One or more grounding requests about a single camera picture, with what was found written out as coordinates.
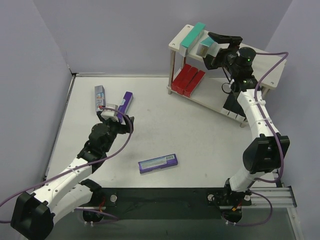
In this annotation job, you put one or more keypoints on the teal toothpaste box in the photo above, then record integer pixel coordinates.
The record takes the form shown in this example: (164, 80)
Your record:
(207, 47)

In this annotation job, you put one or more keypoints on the silver Rio box bottom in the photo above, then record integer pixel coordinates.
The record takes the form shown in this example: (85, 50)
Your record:
(191, 39)

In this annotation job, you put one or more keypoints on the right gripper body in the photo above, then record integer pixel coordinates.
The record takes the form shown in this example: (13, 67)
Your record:
(219, 56)

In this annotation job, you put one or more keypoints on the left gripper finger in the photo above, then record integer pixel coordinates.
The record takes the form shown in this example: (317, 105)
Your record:
(129, 123)
(100, 117)

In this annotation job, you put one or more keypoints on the purple toothpaste box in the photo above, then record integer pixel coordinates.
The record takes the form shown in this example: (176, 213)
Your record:
(157, 163)
(125, 105)

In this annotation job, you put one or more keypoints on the silver Rio box top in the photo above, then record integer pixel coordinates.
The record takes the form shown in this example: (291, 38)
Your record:
(100, 97)

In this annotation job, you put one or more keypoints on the silver rio box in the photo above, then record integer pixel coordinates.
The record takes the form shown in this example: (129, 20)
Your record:
(100, 97)
(191, 39)

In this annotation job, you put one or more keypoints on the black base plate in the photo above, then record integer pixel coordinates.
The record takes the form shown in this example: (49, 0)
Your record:
(169, 203)

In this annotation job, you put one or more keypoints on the red toothpaste box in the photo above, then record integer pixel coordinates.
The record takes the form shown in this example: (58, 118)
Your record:
(181, 75)
(186, 80)
(194, 83)

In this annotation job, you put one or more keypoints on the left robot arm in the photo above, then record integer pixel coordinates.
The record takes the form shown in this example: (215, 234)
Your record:
(36, 213)

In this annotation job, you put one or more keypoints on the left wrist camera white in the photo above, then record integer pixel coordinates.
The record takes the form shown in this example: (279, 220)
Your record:
(107, 112)

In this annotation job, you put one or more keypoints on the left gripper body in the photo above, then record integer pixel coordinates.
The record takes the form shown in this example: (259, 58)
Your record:
(116, 124)

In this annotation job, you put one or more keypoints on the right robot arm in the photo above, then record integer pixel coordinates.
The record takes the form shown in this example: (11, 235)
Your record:
(268, 147)

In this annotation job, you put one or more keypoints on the aluminium frame rail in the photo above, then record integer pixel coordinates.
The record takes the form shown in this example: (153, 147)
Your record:
(209, 147)

